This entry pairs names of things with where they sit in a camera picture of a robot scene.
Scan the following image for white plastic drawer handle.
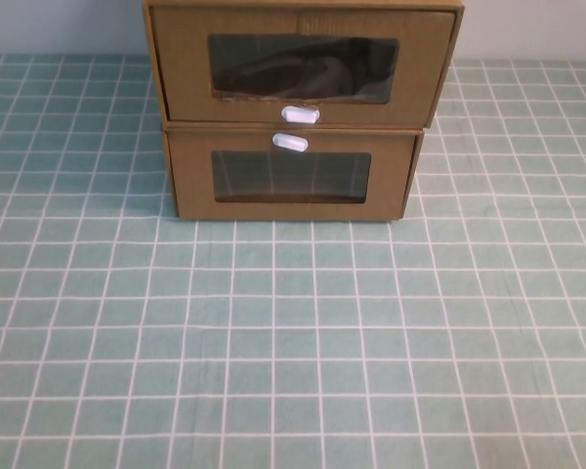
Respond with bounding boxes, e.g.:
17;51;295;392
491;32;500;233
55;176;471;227
272;132;309;152
280;105;319;124

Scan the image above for cardboard shoe box shell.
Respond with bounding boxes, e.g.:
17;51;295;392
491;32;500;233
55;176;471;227
143;0;465;131
161;120;425;224

